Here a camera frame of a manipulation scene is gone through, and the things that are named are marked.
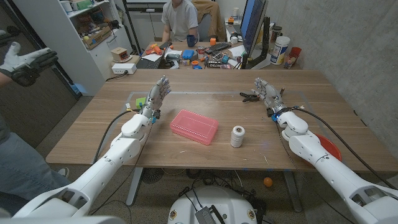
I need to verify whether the small beige box device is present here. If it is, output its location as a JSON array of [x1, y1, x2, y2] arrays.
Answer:
[[110, 47, 132, 63]]

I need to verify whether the cardboard box with tools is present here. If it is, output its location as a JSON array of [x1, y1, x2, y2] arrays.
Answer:
[[82, 25, 113, 50]]

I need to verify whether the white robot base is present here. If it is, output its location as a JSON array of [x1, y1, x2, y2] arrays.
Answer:
[[167, 185, 258, 224]]

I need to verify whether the pink clamshell container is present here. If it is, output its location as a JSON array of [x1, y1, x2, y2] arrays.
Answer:
[[169, 108, 220, 146]]

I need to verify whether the orange hand tool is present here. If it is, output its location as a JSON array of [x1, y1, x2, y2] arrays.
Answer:
[[145, 43, 174, 56]]

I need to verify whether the white power box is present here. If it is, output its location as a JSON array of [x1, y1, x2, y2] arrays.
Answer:
[[111, 63, 137, 75]]

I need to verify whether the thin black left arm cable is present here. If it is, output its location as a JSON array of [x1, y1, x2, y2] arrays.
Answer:
[[90, 123, 154, 215]]

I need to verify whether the white thread spool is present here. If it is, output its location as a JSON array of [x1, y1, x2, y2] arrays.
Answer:
[[230, 125, 246, 149]]

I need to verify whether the dark jar black lid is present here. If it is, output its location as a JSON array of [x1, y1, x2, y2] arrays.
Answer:
[[269, 26, 283, 44]]

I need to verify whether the black keyboard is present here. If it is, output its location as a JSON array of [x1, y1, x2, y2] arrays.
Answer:
[[204, 42, 233, 55]]

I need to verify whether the black floor cable bundle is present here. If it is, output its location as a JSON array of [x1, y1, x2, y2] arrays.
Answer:
[[177, 169, 268, 215]]

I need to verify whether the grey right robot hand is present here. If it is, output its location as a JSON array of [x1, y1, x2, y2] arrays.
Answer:
[[252, 77, 289, 119]]

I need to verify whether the white tub blue label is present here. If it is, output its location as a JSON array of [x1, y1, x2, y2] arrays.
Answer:
[[270, 35, 291, 65]]

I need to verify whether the person forearm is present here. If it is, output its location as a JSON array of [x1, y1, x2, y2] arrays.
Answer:
[[0, 72, 13, 88]]

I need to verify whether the standing person in jeans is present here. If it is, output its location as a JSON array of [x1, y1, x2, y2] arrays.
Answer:
[[0, 114, 71, 215]]

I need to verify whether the black monitor stand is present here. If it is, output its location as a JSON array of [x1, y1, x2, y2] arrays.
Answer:
[[241, 17, 271, 70]]

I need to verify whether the dark blue mug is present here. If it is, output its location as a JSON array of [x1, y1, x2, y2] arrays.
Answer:
[[186, 34, 199, 48]]

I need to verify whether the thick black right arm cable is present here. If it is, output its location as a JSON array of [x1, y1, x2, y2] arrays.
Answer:
[[290, 106, 397, 190]]

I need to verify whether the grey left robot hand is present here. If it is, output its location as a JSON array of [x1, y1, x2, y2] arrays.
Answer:
[[140, 75, 172, 121]]

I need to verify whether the black laptop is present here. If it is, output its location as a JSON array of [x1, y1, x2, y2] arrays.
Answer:
[[136, 42, 171, 70]]

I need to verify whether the white shelf unit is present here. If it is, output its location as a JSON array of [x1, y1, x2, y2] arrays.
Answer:
[[12, 0, 133, 96]]

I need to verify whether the red bowl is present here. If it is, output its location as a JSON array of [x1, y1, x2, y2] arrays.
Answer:
[[313, 133, 343, 163]]

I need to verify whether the seated person grey shirt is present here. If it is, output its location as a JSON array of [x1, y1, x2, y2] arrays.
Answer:
[[160, 0, 200, 43]]

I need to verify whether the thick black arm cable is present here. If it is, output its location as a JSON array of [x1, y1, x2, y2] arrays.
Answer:
[[290, 106, 397, 190], [92, 108, 144, 165]]

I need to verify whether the grey table leg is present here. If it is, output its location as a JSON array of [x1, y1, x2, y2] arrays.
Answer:
[[126, 167, 144, 207], [282, 170, 303, 213]]

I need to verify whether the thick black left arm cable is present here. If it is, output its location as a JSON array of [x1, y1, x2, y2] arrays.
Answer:
[[92, 108, 144, 165]]

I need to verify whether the black and white teleoperation glove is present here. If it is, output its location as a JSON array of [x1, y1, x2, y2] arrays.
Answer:
[[0, 42, 59, 87]]

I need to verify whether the grey heat sink module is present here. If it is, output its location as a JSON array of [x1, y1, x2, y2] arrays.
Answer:
[[195, 207, 217, 224]]

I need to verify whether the black computer monitor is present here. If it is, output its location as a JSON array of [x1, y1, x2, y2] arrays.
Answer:
[[240, 0, 269, 58]]

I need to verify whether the black spring clamp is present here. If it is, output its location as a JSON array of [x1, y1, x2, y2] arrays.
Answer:
[[239, 91, 261, 103]]

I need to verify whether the brown jacket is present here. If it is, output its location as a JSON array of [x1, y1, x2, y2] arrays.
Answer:
[[192, 0, 227, 42]]

